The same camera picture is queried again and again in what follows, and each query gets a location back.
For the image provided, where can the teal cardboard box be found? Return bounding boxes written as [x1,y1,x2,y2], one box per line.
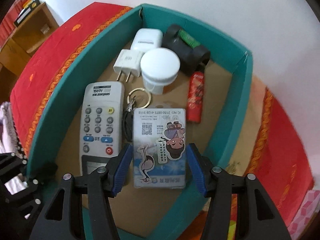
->
[26,4,253,239]

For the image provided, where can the keys with black fob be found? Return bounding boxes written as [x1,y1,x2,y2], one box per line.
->
[121,87,152,142]

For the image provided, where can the white remote control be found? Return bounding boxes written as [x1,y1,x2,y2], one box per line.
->
[79,81,125,175]

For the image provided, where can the illustrated ID card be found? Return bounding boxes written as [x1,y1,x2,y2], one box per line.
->
[133,108,187,189]

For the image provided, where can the red lighter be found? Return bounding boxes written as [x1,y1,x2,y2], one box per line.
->
[186,71,204,124]

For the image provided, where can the white plug charger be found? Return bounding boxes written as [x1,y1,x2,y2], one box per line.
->
[113,49,144,82]

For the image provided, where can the white round jar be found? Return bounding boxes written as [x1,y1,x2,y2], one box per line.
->
[140,48,180,95]

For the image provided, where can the white earbuds case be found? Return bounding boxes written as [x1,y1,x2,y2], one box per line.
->
[130,28,163,53]

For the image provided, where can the pink geometric box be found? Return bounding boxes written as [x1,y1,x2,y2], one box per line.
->
[288,190,319,239]

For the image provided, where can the red patterned bedspread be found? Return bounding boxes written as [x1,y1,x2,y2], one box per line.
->
[10,2,314,229]

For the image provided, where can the polka dot folded cloth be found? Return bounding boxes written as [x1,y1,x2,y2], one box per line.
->
[0,101,28,196]

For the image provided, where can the wooden shelf cabinet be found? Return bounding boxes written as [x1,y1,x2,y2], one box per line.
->
[1,2,59,102]

